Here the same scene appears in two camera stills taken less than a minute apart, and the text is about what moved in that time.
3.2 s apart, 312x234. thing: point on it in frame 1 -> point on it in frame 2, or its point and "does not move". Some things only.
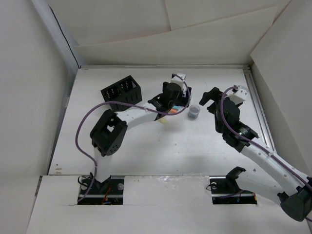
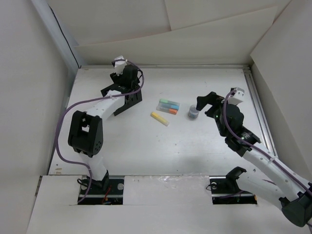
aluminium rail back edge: x=165 y=67 does not move
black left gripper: x=183 y=101 -> x=116 y=78
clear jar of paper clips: x=194 y=111 does not move
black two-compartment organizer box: x=126 y=90 does not move
